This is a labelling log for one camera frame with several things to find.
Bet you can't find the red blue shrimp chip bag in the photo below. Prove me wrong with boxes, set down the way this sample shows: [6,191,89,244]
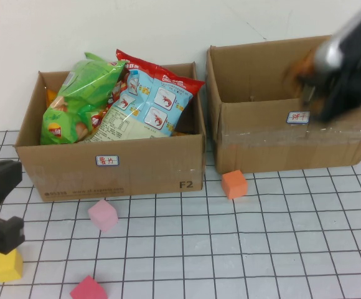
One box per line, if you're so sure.
[83,49,205,143]

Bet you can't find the yellow foam cube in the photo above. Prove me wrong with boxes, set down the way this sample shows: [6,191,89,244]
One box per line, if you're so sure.
[0,249,24,283]

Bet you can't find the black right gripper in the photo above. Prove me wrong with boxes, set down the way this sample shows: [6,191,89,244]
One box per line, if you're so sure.
[295,36,361,123]

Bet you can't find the brown orange snack packet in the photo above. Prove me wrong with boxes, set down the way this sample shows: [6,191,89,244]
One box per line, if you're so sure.
[286,49,316,85]

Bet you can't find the orange snack bag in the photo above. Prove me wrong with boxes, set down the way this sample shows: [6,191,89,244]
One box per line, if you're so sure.
[45,88,59,110]

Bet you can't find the taped cardboard box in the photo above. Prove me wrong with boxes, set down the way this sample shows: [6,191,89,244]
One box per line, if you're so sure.
[205,34,361,174]

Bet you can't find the orange foam cube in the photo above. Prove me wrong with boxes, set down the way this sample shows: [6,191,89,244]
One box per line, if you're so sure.
[221,169,249,200]

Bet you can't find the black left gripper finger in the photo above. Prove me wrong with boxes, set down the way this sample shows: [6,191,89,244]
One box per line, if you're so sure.
[0,215,26,255]
[0,159,24,216]

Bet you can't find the cardboard box marked F2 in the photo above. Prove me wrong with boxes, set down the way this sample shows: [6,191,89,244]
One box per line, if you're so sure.
[14,62,207,202]

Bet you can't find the magenta foam cube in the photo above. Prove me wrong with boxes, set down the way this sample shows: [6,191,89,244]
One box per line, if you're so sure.
[70,275,107,299]

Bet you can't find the light pink foam cube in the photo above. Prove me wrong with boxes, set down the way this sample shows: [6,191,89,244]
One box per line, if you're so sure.
[87,199,119,233]

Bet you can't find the white black-grid tablecloth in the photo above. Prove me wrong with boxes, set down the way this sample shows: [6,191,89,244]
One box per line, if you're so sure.
[0,130,361,299]

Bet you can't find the green potato chip bag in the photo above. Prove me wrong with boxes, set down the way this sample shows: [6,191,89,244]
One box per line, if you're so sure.
[39,52,128,146]

